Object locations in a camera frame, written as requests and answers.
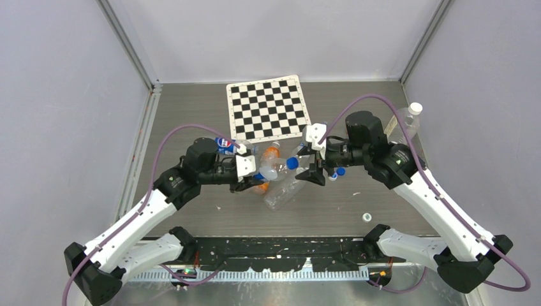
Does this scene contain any clear plastic bottle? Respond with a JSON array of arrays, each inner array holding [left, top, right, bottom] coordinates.
[[263, 167, 308, 211]]

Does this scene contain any clear Pepsi bottle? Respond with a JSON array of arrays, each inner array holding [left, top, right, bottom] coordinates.
[[263, 157, 296, 181]]

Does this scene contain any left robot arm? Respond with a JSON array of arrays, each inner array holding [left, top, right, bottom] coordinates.
[[64, 137, 260, 305]]

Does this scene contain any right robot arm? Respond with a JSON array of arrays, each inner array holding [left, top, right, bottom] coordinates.
[[297, 111, 513, 293]]

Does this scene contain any blue label Pepsi bottle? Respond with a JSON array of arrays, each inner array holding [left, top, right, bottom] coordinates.
[[291, 127, 309, 168]]

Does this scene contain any crushed Pepsi bottle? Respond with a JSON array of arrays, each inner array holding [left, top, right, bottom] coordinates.
[[214, 137, 259, 156]]

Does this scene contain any orange drink bottle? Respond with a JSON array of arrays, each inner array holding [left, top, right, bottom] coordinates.
[[251, 141, 280, 195]]

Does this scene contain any white green bottle cap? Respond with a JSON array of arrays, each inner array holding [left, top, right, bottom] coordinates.
[[362, 213, 372, 222]]

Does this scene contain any tall bottle white cap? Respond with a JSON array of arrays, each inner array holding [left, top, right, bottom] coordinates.
[[384, 102, 424, 147]]

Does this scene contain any checkerboard mat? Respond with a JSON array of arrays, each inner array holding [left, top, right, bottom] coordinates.
[[226, 75, 311, 143]]

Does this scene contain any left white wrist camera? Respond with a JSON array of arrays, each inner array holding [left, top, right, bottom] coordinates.
[[235, 143, 257, 182]]

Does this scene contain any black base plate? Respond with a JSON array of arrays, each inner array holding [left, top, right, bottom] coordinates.
[[176, 237, 401, 286]]

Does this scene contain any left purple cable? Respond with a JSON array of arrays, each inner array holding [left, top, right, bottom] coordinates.
[[61, 123, 246, 306]]

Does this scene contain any purple cable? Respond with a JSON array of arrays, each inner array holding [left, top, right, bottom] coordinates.
[[61, 123, 246, 306], [319, 93, 531, 294]]

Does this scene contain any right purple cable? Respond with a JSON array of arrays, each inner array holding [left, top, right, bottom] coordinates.
[[319, 93, 531, 294]]

